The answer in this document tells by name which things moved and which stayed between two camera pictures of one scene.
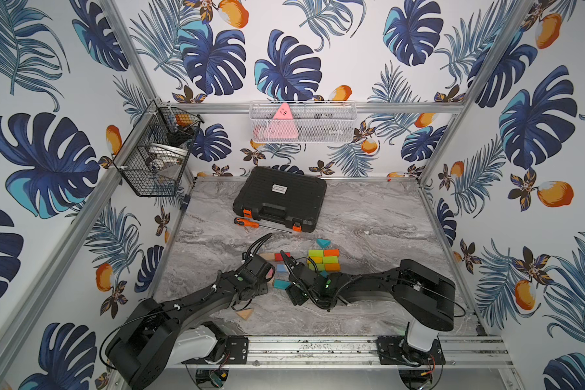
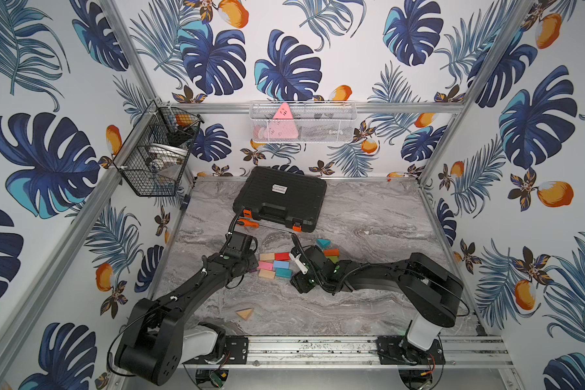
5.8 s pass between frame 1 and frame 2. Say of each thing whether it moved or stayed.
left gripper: moved
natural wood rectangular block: stayed
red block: stayed
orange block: stayed
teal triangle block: stayed
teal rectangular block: moved
